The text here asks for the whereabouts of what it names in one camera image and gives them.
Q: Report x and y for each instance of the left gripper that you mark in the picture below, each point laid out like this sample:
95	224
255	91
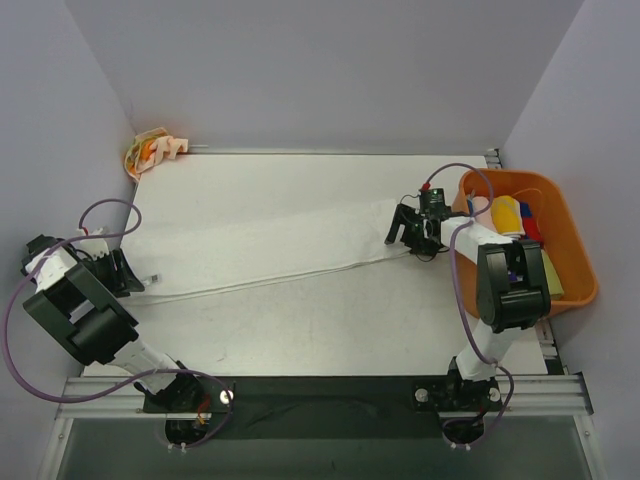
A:
118	273

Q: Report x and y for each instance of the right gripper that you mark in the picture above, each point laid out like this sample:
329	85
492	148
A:
411	229

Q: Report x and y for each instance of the white towel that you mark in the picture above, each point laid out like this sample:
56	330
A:
177	263

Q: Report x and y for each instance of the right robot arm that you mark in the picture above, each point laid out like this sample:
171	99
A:
511	293

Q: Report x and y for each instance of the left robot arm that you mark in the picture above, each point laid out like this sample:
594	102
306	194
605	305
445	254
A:
78	288

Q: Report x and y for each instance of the pink rolled towel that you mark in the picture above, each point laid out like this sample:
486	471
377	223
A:
480	207

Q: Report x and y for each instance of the yellow rolled towel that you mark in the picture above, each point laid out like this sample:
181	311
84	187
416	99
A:
506	216

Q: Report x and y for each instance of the red cloth in basket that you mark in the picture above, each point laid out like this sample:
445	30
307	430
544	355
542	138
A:
530	225

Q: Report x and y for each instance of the crumpled orange cloth pile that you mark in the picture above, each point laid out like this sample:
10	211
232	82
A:
150	149

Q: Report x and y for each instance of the orange plastic basket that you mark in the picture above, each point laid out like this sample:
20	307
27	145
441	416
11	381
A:
561	239

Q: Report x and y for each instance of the green rolled towel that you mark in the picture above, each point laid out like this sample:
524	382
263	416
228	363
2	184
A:
554	284

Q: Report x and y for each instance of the black base mat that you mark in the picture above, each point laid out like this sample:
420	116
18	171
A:
330	408

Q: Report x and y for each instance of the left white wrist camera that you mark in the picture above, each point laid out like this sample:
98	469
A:
89	246

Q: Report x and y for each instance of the aluminium frame rail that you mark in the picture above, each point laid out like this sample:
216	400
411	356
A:
521	395

